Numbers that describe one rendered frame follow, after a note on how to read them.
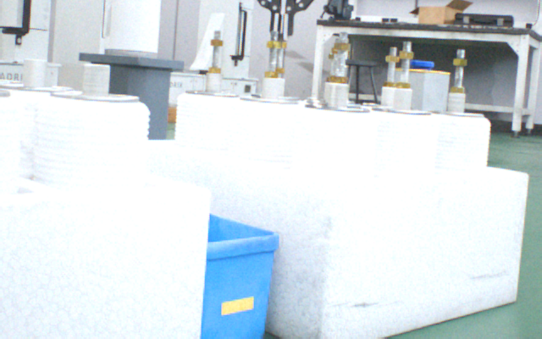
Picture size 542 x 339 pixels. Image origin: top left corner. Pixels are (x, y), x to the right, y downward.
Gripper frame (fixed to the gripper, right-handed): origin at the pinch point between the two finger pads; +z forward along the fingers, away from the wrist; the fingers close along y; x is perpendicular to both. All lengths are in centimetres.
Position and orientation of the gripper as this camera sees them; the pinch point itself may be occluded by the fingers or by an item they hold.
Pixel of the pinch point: (281, 26)
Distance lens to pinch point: 111.4
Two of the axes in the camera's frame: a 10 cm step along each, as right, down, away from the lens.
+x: -1.5, 0.5, -9.9
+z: -0.8, 9.9, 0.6
